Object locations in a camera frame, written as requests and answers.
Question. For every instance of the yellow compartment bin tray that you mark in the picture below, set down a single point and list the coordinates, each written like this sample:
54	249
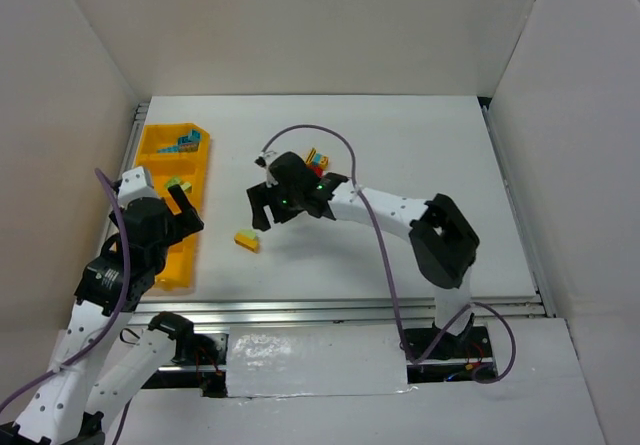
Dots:
177	276

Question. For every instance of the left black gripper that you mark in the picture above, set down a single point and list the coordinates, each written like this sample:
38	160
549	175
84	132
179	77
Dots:
173	220

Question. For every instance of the yellow green lego stack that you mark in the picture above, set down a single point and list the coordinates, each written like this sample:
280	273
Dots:
247	239

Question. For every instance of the white taped cover panel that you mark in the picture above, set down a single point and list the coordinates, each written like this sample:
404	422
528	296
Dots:
337	360

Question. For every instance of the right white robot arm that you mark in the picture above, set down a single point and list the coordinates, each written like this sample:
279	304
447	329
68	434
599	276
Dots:
443	242

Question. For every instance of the blue square lego brick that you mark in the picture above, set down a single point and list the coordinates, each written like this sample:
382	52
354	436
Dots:
194	136

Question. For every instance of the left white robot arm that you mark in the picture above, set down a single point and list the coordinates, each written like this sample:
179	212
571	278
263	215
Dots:
75	400

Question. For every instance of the red yellow blue lego stack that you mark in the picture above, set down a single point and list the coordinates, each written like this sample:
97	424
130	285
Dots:
317	162

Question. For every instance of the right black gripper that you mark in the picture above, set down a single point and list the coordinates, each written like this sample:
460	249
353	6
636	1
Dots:
270	200

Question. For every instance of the aluminium rail frame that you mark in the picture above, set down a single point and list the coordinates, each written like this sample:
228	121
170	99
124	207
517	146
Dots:
311	271

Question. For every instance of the light green curved lego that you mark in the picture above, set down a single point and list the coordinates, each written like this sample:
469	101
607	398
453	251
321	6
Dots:
174	181

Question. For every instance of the blue round lego brick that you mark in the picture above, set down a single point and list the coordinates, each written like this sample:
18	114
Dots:
187	145

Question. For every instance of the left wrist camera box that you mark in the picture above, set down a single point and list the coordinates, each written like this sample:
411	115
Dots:
135	184

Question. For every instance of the light green square lego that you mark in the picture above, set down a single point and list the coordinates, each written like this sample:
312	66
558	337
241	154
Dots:
187	187

